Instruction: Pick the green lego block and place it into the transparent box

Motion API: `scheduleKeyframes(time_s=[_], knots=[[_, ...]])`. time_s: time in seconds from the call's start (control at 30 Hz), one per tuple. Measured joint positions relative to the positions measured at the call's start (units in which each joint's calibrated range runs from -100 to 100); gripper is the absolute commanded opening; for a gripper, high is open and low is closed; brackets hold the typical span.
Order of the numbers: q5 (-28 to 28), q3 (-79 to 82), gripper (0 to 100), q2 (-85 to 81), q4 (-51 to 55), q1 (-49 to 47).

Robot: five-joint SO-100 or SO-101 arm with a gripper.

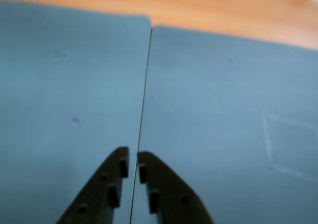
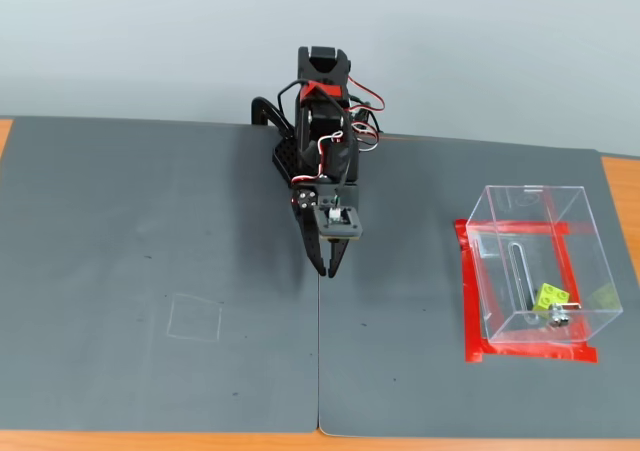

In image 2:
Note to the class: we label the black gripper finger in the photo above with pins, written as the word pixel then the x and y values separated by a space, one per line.
pixel 309 226
pixel 336 253

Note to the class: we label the green lego block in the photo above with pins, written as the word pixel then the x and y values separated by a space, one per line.
pixel 547 296

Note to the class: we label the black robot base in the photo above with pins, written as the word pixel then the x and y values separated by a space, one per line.
pixel 282 158

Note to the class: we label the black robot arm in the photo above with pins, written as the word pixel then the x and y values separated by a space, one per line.
pixel 320 116

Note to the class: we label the transparent acrylic box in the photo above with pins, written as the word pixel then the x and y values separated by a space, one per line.
pixel 530 206

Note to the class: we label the grey table mat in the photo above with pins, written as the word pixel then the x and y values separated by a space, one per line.
pixel 100 221
pixel 400 321

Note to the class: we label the red tape strip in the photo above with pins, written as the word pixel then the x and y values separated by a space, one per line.
pixel 470 296
pixel 530 352
pixel 462 226
pixel 562 251

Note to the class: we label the silver cam lock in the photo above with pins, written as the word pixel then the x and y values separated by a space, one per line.
pixel 556 316

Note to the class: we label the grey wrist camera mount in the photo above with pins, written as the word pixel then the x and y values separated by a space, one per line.
pixel 345 228

